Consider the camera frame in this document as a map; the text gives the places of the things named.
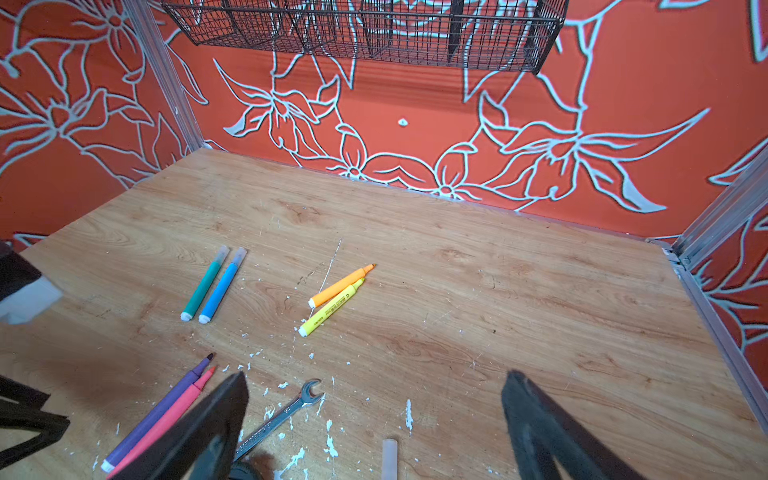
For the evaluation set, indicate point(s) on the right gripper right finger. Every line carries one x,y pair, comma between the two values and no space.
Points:
547,441

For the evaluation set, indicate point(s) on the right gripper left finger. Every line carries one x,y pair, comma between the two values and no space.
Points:
202,444

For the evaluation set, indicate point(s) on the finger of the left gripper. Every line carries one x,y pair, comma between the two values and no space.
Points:
22,409

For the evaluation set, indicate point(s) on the pink marker pen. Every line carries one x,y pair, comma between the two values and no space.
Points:
172,415

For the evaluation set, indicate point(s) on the purple marker pen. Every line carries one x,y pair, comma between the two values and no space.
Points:
124,447

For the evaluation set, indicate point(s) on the blue marker pen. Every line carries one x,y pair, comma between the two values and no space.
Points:
222,287

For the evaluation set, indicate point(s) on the green marker pen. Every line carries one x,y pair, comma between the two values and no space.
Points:
204,285

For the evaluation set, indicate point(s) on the clear pen cap middle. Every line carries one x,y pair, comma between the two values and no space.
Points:
389,469

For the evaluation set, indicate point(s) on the yellow highlighter pen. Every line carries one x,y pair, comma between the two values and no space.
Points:
329,308

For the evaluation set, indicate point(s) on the orange highlighter pen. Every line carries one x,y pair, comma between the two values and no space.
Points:
328,293

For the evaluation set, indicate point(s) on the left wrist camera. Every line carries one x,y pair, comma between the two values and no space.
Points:
25,291

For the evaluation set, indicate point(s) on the black wire basket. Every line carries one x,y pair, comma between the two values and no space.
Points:
490,35

